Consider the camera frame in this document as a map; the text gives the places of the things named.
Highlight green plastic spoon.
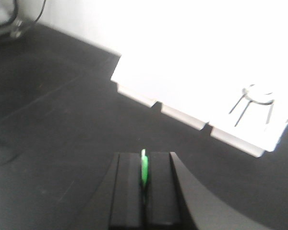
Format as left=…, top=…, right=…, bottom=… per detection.
left=141, top=149, right=149, bottom=188

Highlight right white plastic bin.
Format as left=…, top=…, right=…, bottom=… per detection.
left=209, top=81, right=288, bottom=158

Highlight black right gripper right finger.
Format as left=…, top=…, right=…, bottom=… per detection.
left=146, top=152, right=267, bottom=230

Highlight black wire tripod stand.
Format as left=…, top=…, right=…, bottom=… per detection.
left=228, top=83, right=276, bottom=127

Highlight left white plastic bin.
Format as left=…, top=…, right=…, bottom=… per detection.
left=111, top=55, right=164, bottom=108

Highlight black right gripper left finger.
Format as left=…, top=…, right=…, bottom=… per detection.
left=72, top=153, right=143, bottom=230

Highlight black cables on wall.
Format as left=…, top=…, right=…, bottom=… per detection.
left=0, top=0, right=47, bottom=39

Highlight middle white plastic bin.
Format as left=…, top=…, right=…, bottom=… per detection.
left=157, top=69, right=211, bottom=130

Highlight white plastic bin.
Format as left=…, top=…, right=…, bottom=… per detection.
left=157, top=69, right=211, bottom=130
left=209, top=81, right=288, bottom=158
left=111, top=55, right=164, bottom=108

